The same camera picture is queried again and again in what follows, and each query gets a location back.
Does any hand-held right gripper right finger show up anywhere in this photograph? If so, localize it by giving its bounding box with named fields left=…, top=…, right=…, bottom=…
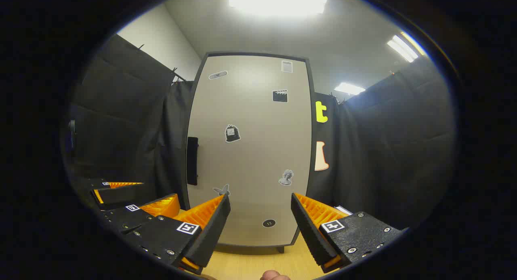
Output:
left=291, top=192, right=409, bottom=274

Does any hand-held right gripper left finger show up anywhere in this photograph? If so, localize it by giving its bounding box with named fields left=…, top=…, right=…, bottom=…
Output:
left=122, top=194, right=232, bottom=276

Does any black cabinet door handle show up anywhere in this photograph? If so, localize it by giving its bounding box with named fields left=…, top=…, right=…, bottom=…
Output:
left=187, top=137, right=200, bottom=186

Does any black backdrop cloth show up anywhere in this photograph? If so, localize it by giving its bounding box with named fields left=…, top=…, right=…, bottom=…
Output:
left=67, top=34, right=457, bottom=232

